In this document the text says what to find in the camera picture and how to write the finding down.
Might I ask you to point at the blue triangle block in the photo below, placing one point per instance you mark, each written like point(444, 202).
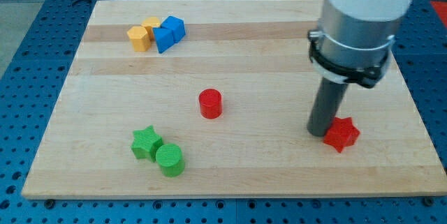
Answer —
point(164, 39)

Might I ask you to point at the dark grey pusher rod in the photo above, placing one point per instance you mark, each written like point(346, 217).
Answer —
point(326, 104)

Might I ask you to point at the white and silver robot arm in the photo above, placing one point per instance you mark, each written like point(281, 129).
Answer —
point(353, 39)

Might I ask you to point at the blue cube block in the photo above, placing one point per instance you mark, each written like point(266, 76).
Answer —
point(176, 25)

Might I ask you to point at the green cylinder block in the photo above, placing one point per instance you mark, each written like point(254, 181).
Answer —
point(170, 160)

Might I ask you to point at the red star block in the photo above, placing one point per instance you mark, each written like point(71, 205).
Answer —
point(341, 134)

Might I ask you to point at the yellow hexagon block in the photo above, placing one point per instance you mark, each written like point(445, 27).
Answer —
point(139, 38)

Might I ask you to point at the wooden board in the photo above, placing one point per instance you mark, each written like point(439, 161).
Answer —
point(255, 53)

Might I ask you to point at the red cylinder block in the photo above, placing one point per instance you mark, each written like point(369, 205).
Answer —
point(210, 101)

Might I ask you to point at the green star block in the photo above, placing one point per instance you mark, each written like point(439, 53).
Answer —
point(146, 143)

